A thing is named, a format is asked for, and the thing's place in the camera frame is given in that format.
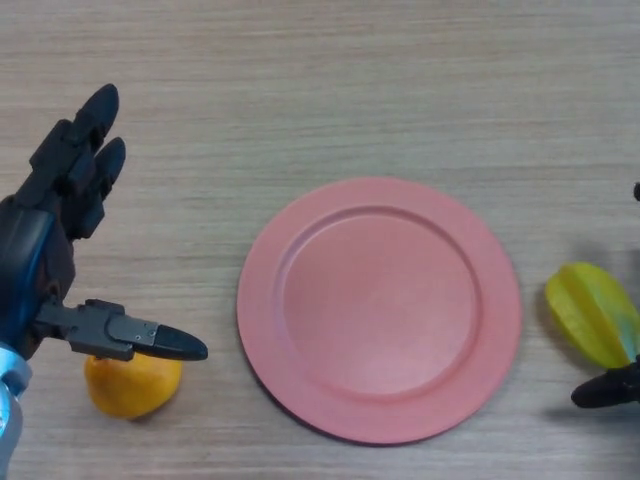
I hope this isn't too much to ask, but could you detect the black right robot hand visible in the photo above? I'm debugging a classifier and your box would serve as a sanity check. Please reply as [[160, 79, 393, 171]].
[[571, 182, 640, 410]]

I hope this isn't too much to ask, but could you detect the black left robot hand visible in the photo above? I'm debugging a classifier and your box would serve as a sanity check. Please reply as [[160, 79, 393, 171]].
[[0, 83, 209, 362]]

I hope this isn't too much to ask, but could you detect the yellow starfruit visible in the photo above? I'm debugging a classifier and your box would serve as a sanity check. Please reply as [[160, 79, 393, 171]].
[[544, 261, 640, 370]]

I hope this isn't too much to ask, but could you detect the pink round plate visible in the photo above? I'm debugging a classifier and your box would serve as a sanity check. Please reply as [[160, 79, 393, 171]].
[[236, 175, 524, 446]]

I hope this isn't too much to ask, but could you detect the orange pear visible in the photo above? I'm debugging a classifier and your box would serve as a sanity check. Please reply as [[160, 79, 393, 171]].
[[83, 352, 184, 420]]

